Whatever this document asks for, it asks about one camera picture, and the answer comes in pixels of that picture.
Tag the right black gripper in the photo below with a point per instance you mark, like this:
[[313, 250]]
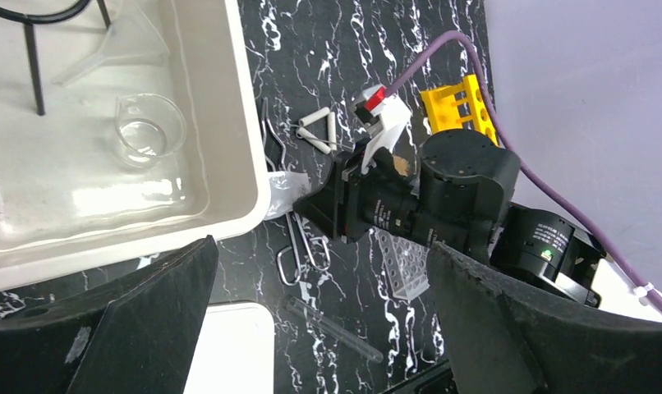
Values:
[[348, 203]]

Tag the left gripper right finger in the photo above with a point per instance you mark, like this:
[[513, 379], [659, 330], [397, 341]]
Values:
[[505, 336]]

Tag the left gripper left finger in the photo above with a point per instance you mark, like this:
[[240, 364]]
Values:
[[135, 334]]

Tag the white clay triangle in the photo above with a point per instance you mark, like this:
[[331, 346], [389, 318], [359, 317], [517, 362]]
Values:
[[319, 129]]

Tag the small glass beaker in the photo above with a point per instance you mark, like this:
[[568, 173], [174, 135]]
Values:
[[148, 129]]

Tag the clear plastic funnel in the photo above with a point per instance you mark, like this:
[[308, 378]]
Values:
[[131, 39]]

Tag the black wire tripod stand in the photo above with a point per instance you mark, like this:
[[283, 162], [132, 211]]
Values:
[[29, 21]]

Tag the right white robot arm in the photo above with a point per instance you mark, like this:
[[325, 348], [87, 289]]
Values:
[[463, 199]]

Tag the metal crucible tongs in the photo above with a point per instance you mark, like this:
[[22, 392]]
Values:
[[299, 242]]

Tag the metal perforated tube rack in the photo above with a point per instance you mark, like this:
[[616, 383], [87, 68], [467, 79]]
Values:
[[404, 262]]

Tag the white bin lid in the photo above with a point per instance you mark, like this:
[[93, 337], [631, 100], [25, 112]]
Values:
[[235, 351]]

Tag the yellow test tube rack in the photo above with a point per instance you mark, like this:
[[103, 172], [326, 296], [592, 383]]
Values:
[[458, 106]]

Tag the beige plastic bin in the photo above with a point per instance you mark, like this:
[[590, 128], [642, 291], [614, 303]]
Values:
[[67, 203]]

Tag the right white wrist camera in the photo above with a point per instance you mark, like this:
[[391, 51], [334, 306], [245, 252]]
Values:
[[385, 118]]

